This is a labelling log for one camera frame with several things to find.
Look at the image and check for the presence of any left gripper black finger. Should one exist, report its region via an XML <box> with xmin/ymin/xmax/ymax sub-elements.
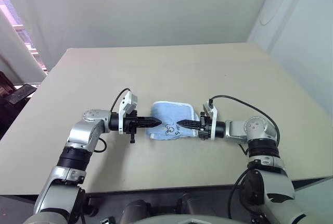
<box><xmin>137</xmin><ymin>122</ymin><xmax>162</xmax><ymax>129</ymax></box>
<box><xmin>137</xmin><ymin>116</ymin><xmax>162</xmax><ymax>123</ymax></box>

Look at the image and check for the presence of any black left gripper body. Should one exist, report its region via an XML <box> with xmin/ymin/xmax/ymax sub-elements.
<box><xmin>122</xmin><ymin>110</ymin><xmax>139</xmax><ymax>144</ymax></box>

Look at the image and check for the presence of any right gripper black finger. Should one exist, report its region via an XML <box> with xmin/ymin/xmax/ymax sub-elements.
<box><xmin>179</xmin><ymin>123</ymin><xmax>201</xmax><ymax>131</ymax></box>
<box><xmin>178</xmin><ymin>119</ymin><xmax>201</xmax><ymax>126</ymax></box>

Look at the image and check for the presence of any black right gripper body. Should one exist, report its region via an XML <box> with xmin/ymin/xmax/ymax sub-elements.
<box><xmin>197</xmin><ymin>113</ymin><xmax>212</xmax><ymax>141</ymax></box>

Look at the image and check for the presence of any light blue fluffy towel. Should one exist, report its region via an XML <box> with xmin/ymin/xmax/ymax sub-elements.
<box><xmin>144</xmin><ymin>101</ymin><xmax>201</xmax><ymax>141</ymax></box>

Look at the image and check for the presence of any dark rounded shape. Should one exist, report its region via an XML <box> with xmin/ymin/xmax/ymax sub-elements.
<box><xmin>121</xmin><ymin>199</ymin><xmax>152</xmax><ymax>224</ymax></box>

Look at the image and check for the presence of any silver robot torso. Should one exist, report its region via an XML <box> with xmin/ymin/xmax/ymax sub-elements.
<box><xmin>134</xmin><ymin>213</ymin><xmax>236</xmax><ymax>224</ymax></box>

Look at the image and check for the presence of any flat black tablet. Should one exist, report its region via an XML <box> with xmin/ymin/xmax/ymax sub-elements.
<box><xmin>7</xmin><ymin>83</ymin><xmax>36</xmax><ymax>104</ymax></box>

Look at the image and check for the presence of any window with blinds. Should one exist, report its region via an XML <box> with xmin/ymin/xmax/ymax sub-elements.
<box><xmin>0</xmin><ymin>0</ymin><xmax>49</xmax><ymax>77</ymax></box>

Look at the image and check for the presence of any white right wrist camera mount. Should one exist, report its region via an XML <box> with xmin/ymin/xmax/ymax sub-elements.
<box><xmin>201</xmin><ymin>99</ymin><xmax>219</xmax><ymax>141</ymax></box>

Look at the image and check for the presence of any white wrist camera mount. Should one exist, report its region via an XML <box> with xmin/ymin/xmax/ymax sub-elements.
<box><xmin>201</xmin><ymin>99</ymin><xmax>219</xmax><ymax>141</ymax></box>
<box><xmin>118</xmin><ymin>91</ymin><xmax>139</xmax><ymax>134</ymax></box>

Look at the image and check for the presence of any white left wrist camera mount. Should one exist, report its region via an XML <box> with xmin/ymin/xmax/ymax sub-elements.
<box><xmin>118</xmin><ymin>91</ymin><xmax>139</xmax><ymax>134</ymax></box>

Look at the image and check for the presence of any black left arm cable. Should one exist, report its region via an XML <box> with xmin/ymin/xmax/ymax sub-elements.
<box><xmin>94</xmin><ymin>88</ymin><xmax>131</xmax><ymax>154</ymax></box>

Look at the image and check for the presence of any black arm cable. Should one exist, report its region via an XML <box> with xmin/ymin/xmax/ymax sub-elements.
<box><xmin>94</xmin><ymin>88</ymin><xmax>131</xmax><ymax>154</ymax></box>
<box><xmin>209</xmin><ymin>94</ymin><xmax>281</xmax><ymax>221</ymax></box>

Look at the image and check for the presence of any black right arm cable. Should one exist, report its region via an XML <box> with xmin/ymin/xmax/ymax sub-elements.
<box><xmin>209</xmin><ymin>94</ymin><xmax>281</xmax><ymax>221</ymax></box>

